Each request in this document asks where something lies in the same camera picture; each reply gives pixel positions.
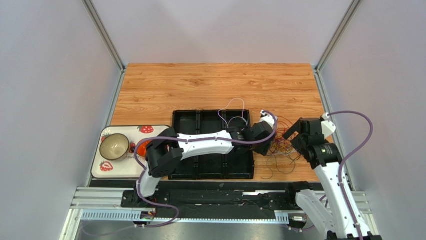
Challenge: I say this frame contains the white strawberry pattern tray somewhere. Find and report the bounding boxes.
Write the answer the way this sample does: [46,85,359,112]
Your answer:
[91,125,169,179]

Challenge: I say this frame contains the red thin wire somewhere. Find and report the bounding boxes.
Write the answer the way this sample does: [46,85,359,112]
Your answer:
[274,116,295,141]

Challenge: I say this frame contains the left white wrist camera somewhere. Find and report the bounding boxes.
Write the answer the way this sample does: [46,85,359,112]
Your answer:
[258,110,276,129]

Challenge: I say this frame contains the black six-compartment tray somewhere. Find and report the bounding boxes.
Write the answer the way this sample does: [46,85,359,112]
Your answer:
[168,109,255,180]

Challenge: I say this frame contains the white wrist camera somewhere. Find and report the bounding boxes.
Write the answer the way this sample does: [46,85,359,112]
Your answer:
[258,110,276,129]
[320,112,337,139]

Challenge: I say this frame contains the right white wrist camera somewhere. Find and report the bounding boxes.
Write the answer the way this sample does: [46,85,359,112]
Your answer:
[320,112,337,139]

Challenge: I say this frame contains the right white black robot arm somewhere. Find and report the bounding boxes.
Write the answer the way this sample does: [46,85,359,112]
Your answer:
[283,113,382,240]

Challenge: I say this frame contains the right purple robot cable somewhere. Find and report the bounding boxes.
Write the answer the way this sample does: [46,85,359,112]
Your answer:
[288,110,374,240]

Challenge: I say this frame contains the white thin wire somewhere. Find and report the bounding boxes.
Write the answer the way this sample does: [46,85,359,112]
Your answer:
[217,97,250,128]

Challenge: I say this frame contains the brown thin wire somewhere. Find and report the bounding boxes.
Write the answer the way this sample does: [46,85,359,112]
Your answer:
[261,154,302,181]

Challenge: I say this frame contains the orange translucent cup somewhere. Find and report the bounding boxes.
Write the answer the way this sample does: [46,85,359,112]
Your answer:
[136,140,151,158]

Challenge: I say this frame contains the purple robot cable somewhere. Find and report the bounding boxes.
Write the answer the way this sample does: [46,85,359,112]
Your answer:
[288,110,374,240]
[133,110,279,229]

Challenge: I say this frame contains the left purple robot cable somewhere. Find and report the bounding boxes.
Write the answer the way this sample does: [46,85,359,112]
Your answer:
[133,110,279,229]

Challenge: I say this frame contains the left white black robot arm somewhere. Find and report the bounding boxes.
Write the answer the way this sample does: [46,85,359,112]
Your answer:
[136,115,277,198]

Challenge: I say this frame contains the beige ceramic bowl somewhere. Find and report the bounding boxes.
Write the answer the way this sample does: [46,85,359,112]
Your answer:
[99,133,130,161]

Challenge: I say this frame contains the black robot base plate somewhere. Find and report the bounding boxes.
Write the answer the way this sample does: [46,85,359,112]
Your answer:
[120,180,301,220]

